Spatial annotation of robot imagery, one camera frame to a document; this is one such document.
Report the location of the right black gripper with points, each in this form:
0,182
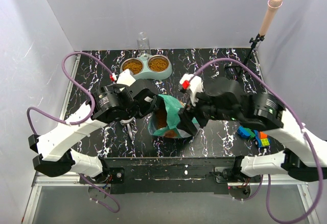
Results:
186,115

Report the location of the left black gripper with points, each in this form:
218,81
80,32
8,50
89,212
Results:
148,108

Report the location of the grey food scoop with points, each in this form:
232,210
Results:
127,124

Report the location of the teal dog food bag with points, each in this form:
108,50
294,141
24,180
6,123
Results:
172,106

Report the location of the teal double pet bowl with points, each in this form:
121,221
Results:
157,67

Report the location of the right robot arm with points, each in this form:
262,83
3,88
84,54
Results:
224,99

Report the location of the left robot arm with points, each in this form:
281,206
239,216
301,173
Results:
112,103

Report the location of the brown pet food kibble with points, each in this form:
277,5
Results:
161,118

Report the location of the green blue toy car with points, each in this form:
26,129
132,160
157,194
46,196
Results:
245,133

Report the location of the clear water bottle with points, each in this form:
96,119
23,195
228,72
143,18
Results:
143,44

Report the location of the orange blue toy car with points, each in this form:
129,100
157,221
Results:
261,139

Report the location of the pink microphone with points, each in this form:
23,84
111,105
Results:
272,8

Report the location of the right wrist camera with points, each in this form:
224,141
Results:
192,85

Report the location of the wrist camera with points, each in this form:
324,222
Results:
124,78
192,85

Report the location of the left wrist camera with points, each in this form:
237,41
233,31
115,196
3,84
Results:
124,78

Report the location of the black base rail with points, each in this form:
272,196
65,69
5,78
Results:
172,174

